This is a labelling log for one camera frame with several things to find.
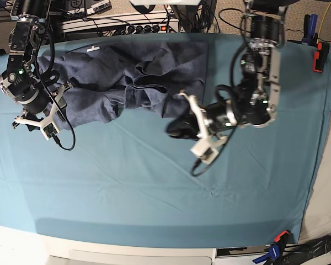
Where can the white power strip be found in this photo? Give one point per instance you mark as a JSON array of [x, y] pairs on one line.
[[165, 27]]

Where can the teal table cloth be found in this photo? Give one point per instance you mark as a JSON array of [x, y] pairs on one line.
[[128, 183]]

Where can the blue-grey T-shirt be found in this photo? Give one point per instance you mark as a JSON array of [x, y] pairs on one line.
[[129, 76]]

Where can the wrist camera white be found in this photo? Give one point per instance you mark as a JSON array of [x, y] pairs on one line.
[[50, 130], [205, 150]]

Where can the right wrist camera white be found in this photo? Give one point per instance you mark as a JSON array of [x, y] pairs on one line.
[[50, 130]]

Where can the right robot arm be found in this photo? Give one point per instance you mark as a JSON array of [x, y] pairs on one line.
[[23, 80]]

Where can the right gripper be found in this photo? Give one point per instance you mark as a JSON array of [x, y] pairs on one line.
[[41, 107]]

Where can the orange black clamp top right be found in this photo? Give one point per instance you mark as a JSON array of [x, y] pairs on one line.
[[320, 56]]

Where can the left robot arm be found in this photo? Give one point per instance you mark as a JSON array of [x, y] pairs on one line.
[[253, 92]]

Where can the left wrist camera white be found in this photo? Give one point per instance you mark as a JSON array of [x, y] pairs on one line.
[[205, 150]]

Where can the blue clamp top right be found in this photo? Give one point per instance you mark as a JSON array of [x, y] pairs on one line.
[[309, 30]]

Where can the blue orange clamp bottom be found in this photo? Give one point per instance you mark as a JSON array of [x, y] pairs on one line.
[[275, 251]]

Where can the black plastic bag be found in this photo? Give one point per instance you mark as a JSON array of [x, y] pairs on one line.
[[307, 251]]

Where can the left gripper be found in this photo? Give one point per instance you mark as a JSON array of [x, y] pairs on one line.
[[205, 122]]

